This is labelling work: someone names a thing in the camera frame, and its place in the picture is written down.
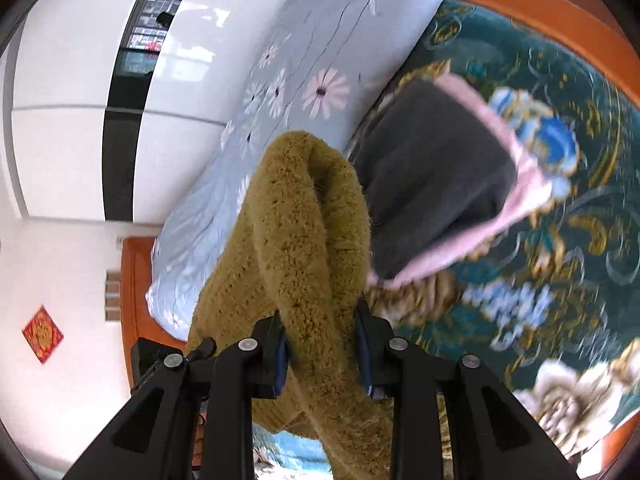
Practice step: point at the white wardrobe with black stripe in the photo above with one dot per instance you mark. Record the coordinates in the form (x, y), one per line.
(60, 60)

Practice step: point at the light blue floral pillow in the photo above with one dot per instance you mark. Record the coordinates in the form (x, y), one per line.
(310, 35)

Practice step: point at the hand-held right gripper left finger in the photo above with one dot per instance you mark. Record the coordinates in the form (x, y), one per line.
(281, 365)

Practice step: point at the olive knit sweater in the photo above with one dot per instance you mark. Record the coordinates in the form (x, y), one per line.
(300, 235)

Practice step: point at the wall switch panel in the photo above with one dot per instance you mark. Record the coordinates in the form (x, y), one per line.
(112, 295)

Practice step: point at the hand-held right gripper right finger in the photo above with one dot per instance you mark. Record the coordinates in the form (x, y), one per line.
(364, 360)

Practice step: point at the red square wall decoration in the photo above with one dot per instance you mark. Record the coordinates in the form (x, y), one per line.
(42, 334)

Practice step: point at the dark grey garment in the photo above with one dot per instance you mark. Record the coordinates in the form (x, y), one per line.
(435, 185)

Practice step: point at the teal floral blanket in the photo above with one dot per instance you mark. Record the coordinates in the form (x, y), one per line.
(575, 240)

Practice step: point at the cream fuzzy sweater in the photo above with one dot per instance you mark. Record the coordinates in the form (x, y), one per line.
(527, 180)

